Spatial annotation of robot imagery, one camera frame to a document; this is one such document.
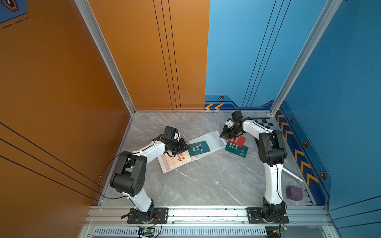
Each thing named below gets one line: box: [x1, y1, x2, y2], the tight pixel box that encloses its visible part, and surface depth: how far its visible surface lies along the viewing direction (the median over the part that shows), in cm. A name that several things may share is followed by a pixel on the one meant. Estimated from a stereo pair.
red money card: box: [225, 134, 247, 148], surface depth 104 cm
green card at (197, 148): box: [187, 140, 211, 157], surface depth 98 cm
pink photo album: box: [157, 130, 227, 174], surface depth 96 cm
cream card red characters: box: [157, 150, 192, 174], surface depth 91 cm
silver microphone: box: [281, 166, 304, 183], surface depth 87 cm
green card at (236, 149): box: [224, 140, 249, 159], surface depth 101 cm
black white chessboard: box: [254, 118, 276, 131], surface depth 111 cm
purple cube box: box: [285, 185, 304, 202], surface depth 77 cm
